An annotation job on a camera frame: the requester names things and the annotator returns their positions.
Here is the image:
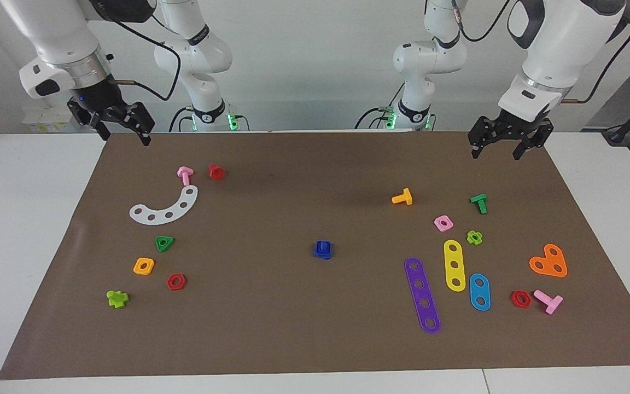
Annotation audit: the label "brown table mat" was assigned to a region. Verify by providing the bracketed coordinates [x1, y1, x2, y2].
[0, 130, 630, 380]

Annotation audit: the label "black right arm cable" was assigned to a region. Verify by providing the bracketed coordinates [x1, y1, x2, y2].
[110, 16, 182, 102]

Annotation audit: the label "white curved perforated plate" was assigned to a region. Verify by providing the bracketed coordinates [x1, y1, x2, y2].
[129, 185, 199, 225]

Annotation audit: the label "orange heart-shaped plate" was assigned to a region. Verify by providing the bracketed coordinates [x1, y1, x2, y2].
[529, 244, 568, 278]

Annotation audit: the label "blue two-hole strip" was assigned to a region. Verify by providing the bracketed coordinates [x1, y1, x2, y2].
[469, 273, 492, 312]

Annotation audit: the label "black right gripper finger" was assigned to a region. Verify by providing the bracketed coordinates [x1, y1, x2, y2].
[123, 102, 156, 147]
[67, 101, 111, 141]

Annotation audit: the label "white box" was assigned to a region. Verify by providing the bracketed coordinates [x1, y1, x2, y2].
[22, 107, 78, 134]

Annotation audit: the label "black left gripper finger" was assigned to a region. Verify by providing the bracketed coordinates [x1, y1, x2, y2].
[468, 115, 505, 160]
[512, 121, 555, 161]

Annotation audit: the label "purple four-hole strip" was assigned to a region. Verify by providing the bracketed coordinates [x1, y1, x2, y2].
[404, 257, 441, 334]

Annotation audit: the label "yellow three-hole strip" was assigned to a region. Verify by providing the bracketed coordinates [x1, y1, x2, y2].
[444, 240, 467, 292]

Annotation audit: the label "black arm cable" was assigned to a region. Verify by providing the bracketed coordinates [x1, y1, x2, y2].
[110, 16, 182, 102]
[424, 0, 630, 105]

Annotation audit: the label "black base cable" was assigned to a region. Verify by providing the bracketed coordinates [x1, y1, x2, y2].
[169, 106, 195, 132]
[354, 107, 398, 130]

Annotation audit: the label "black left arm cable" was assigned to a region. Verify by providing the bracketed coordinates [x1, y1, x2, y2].
[424, 0, 630, 105]

